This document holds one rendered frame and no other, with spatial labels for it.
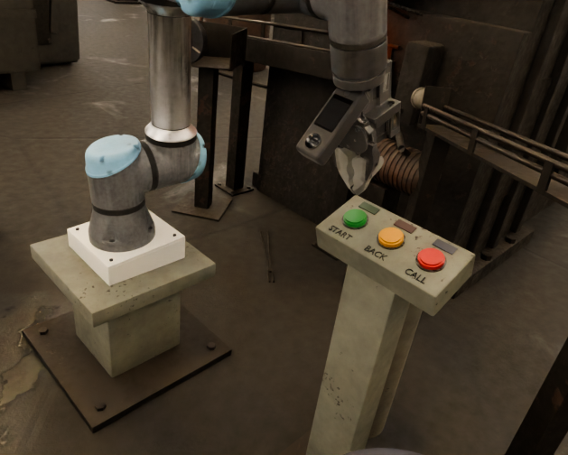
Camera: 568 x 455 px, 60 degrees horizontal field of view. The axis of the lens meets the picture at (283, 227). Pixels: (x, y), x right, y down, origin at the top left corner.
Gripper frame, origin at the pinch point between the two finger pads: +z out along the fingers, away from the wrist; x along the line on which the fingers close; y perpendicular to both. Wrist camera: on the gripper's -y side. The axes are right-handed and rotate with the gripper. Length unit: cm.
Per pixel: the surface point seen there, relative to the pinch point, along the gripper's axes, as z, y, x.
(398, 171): 36, 46, 24
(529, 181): 10.3, 30.7, -16.2
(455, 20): 9, 84, 33
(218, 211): 80, 28, 99
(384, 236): 5.5, -0.9, -7.0
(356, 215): 5.5, 0.2, -0.2
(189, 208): 77, 20, 108
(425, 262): 5.5, -1.6, -15.2
